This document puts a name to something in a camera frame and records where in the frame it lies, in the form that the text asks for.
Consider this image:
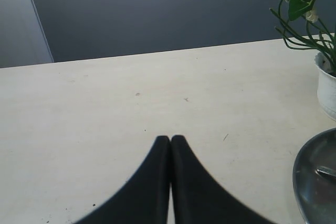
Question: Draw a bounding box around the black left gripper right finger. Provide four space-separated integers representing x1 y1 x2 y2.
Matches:
171 135 267 223

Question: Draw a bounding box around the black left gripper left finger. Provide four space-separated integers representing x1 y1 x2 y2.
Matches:
77 136 171 224

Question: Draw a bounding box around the artificial red anthurium plant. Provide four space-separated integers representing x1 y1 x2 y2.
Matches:
270 0 335 77

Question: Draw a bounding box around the white flower pot with soil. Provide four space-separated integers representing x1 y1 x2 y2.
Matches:
314 52 335 121

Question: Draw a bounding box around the round steel tray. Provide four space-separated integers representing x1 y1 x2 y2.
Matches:
292 129 335 223

